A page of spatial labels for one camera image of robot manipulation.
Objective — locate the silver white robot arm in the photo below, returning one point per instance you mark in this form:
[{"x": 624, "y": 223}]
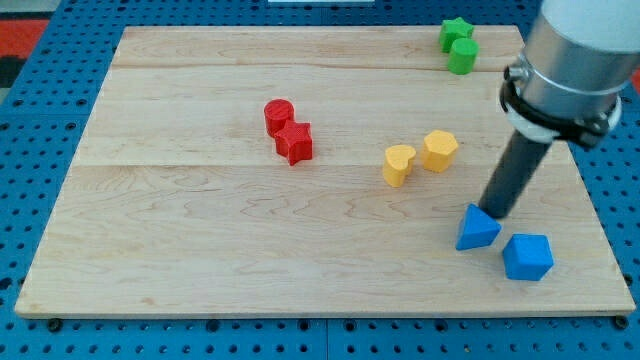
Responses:
[{"x": 565, "y": 82}]

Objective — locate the yellow heart block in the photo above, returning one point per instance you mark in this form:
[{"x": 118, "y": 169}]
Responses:
[{"x": 398, "y": 164}]

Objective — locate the yellow hexagon block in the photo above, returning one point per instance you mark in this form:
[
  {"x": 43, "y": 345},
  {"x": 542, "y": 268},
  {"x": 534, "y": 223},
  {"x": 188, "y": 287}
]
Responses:
[{"x": 438, "y": 151}]

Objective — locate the red star block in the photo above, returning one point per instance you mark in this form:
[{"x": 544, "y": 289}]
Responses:
[{"x": 294, "y": 142}]

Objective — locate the red cylinder block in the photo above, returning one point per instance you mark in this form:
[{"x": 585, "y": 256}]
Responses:
[{"x": 277, "y": 113}]

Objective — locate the light wooden board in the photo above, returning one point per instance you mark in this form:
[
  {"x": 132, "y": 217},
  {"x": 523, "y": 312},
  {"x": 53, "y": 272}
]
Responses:
[{"x": 177, "y": 205}]

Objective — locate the blue triangle block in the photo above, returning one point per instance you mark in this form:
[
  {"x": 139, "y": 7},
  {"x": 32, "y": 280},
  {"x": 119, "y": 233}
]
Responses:
[{"x": 476, "y": 229}]

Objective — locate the green cylinder block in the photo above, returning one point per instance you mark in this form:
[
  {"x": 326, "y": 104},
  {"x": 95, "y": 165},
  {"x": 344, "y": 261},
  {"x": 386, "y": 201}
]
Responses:
[{"x": 462, "y": 56}]

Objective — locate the green star block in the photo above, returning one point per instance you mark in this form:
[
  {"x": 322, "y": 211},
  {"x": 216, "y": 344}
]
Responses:
[{"x": 453, "y": 29}]

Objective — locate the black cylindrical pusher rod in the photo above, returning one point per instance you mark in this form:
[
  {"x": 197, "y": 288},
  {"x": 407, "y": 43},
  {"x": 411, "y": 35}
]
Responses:
[{"x": 514, "y": 170}]

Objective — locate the blue cube block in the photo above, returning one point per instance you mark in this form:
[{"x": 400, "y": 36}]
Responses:
[{"x": 527, "y": 257}]

